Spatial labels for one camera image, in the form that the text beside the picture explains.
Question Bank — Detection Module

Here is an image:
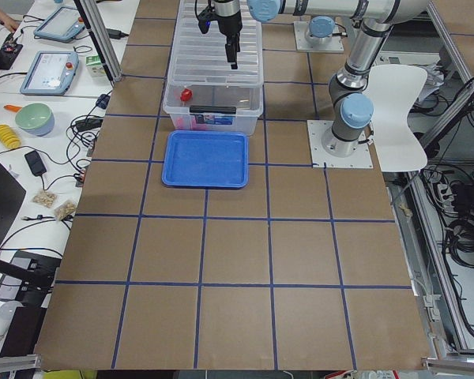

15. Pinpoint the green white carton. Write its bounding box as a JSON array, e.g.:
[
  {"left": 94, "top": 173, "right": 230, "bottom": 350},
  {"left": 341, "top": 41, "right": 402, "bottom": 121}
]
[{"left": 85, "top": 55, "right": 106, "bottom": 77}]

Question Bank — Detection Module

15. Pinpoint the yellow toy corn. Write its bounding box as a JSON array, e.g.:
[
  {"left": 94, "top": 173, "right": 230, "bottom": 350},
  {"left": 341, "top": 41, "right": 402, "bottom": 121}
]
[{"left": 0, "top": 124, "right": 21, "bottom": 149}]

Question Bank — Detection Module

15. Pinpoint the white chair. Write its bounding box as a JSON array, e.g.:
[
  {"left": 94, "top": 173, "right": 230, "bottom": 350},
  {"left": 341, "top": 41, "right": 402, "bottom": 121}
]
[{"left": 364, "top": 64, "right": 427, "bottom": 172}]

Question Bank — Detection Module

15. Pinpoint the toy carrot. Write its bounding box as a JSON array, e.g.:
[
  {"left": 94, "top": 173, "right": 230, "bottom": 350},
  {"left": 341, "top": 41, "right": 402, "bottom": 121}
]
[{"left": 4, "top": 104, "right": 22, "bottom": 113}]

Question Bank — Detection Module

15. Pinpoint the blue plastic tray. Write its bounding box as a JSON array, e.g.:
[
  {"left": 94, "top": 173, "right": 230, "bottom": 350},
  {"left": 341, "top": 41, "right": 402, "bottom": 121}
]
[{"left": 162, "top": 130, "right": 249, "bottom": 189}]

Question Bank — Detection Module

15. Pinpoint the black power adapter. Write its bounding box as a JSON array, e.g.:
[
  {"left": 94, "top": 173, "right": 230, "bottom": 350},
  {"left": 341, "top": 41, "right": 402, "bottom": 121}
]
[{"left": 24, "top": 150, "right": 47, "bottom": 177}]

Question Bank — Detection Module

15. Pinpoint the clear plastic box lid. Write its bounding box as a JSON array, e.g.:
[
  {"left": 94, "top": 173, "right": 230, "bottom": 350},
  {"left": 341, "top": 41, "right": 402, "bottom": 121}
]
[{"left": 167, "top": 1, "right": 264, "bottom": 87}]

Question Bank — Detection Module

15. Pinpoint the clear plastic storage box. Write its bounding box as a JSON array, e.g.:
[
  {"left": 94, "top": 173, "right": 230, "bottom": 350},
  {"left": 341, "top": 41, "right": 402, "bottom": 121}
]
[{"left": 163, "top": 81, "right": 263, "bottom": 136}]

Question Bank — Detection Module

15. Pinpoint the green bowl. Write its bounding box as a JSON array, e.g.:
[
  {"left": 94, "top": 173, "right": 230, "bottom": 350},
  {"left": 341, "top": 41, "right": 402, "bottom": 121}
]
[{"left": 15, "top": 103, "right": 55, "bottom": 137}]

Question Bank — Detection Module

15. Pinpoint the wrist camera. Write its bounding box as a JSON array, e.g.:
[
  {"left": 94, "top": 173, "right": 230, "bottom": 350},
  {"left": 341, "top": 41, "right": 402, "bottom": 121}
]
[{"left": 195, "top": 7, "right": 215, "bottom": 34}]

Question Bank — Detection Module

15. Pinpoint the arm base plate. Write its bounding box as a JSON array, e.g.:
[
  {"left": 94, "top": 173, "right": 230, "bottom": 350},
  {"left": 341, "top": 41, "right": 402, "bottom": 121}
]
[
  {"left": 293, "top": 20, "right": 344, "bottom": 54},
  {"left": 307, "top": 120, "right": 373, "bottom": 169}
]

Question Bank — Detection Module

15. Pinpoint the aluminium frame post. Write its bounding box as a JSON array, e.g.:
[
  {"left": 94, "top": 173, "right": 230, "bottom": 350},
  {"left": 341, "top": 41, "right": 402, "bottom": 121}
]
[{"left": 74, "top": 0, "right": 122, "bottom": 83}]

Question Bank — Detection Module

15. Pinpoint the red block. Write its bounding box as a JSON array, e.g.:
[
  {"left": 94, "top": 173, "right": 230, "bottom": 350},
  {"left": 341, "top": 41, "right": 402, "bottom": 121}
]
[{"left": 179, "top": 88, "right": 193, "bottom": 103}]

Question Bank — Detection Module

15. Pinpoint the teach pendant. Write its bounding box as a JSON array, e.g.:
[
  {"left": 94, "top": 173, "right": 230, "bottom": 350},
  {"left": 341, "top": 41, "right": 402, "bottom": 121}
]
[
  {"left": 33, "top": 6, "right": 85, "bottom": 43},
  {"left": 20, "top": 51, "right": 79, "bottom": 96}
]

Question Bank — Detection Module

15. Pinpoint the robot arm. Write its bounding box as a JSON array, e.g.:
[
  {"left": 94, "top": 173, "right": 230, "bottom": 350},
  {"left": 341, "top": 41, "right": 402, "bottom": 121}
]
[
  {"left": 307, "top": 16, "right": 348, "bottom": 39},
  {"left": 247, "top": 1, "right": 428, "bottom": 157}
]

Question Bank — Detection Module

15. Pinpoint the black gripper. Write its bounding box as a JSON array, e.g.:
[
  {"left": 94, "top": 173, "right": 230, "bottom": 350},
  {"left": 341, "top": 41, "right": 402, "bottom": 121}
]
[{"left": 213, "top": 0, "right": 243, "bottom": 69}]

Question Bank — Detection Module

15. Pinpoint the black box latch handle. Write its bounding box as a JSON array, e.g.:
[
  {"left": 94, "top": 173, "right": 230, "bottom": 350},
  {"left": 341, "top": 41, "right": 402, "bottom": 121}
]
[{"left": 189, "top": 105, "right": 237, "bottom": 115}]

